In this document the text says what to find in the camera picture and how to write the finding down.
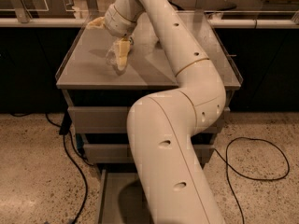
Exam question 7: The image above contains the clear plastic water bottle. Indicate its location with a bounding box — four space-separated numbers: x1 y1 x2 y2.
106 36 134 65

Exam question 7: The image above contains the grey middle drawer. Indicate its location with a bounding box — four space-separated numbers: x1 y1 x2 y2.
83 144 214 164

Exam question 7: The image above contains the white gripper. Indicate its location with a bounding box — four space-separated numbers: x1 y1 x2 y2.
86 5 136 75

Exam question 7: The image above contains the black power adapter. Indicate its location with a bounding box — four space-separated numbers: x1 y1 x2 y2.
59 112 72 135

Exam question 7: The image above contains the grey drawer cabinet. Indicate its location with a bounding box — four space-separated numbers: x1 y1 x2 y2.
55 10 244 224

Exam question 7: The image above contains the white horizontal rail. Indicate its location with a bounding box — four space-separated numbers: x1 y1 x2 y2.
0 18 299 29

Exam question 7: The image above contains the grey top drawer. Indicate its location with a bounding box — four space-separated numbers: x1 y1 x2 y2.
68 106 228 135

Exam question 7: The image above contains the grey drawer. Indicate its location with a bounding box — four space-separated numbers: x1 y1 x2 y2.
95 167 153 224
68 106 228 135
83 144 214 164

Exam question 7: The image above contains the black cable on right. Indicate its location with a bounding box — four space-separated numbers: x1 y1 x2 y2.
213 136 292 224

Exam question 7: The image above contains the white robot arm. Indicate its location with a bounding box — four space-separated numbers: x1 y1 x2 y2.
91 0 226 224

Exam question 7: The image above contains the black cable on left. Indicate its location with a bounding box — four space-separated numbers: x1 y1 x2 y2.
8 111 94 224

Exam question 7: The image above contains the grey bottom drawer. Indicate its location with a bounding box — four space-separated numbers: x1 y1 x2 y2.
95 167 153 224

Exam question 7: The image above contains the black cable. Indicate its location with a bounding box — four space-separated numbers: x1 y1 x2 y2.
8 111 94 224
213 136 292 224

